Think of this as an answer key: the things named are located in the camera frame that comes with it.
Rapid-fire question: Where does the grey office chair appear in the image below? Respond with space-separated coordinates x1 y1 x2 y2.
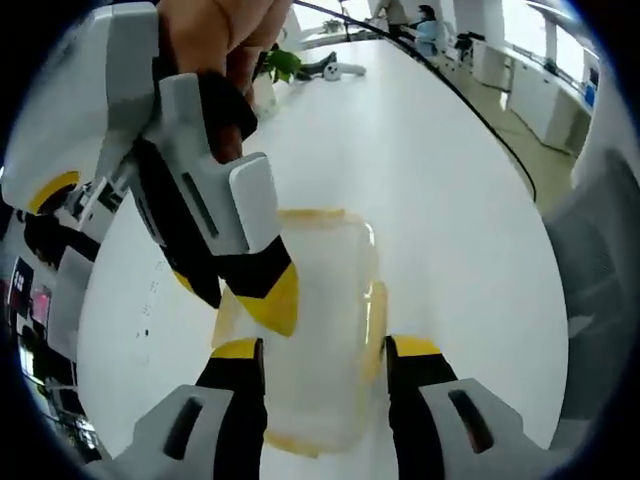
542 147 640 451

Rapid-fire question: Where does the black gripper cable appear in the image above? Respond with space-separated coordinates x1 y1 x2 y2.
294 0 539 199

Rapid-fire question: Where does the white controller device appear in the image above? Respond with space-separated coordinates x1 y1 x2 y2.
323 62 367 82

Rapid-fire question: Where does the clear box with plastic buckle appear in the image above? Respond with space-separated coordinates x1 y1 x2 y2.
212 206 390 460

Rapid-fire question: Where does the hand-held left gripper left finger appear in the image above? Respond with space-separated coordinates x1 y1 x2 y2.
114 337 266 480

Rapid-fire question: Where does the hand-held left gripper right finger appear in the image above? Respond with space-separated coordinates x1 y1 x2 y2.
383 334 531 480

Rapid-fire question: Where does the green potted plant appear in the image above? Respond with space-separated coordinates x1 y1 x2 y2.
252 43 305 85

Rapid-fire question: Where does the person's right hand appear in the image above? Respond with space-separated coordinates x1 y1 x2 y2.
154 0 296 164

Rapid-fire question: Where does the white plant pot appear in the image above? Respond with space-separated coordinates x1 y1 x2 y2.
251 78 277 117

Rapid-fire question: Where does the monitor with red screen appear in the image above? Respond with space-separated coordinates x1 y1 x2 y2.
9 254 54 321

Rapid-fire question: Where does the white cabinet row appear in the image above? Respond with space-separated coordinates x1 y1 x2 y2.
472 37 599 151

